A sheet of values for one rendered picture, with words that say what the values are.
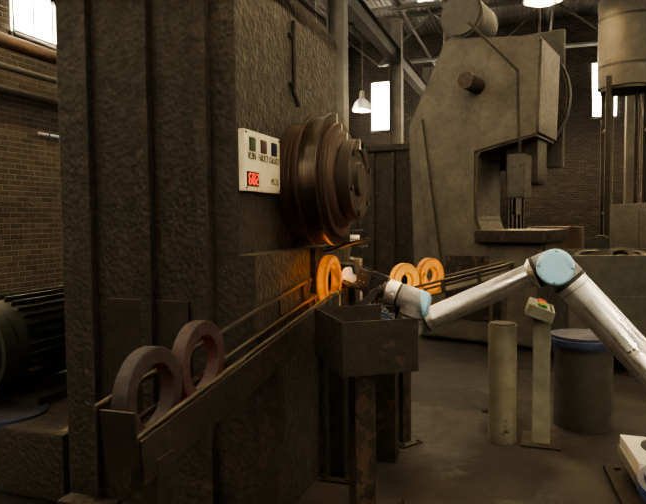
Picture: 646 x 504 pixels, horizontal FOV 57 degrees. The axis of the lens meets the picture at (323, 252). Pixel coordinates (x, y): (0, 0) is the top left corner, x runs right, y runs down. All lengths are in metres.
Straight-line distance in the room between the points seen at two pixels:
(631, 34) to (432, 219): 6.66
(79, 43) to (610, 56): 9.52
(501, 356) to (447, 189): 2.34
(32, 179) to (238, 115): 7.91
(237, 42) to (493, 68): 3.19
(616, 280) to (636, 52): 7.06
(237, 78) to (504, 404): 1.75
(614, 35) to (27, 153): 8.99
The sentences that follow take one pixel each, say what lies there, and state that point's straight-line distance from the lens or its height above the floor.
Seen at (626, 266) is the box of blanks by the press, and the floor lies 0.67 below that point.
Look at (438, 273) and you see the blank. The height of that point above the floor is 0.73.
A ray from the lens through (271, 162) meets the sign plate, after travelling 1.95.
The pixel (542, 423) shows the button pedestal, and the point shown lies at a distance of 2.82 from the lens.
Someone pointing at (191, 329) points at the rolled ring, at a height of 0.74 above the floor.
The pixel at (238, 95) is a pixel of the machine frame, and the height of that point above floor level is 1.34.
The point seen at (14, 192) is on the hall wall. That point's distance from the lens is 9.36.
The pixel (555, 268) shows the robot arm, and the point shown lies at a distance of 2.11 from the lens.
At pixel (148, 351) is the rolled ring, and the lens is 1.19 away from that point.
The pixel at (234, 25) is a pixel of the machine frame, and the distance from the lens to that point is 1.86.
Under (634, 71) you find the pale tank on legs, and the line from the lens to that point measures 10.75.
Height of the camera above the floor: 0.97
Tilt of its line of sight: 3 degrees down
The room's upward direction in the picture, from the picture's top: 1 degrees counter-clockwise
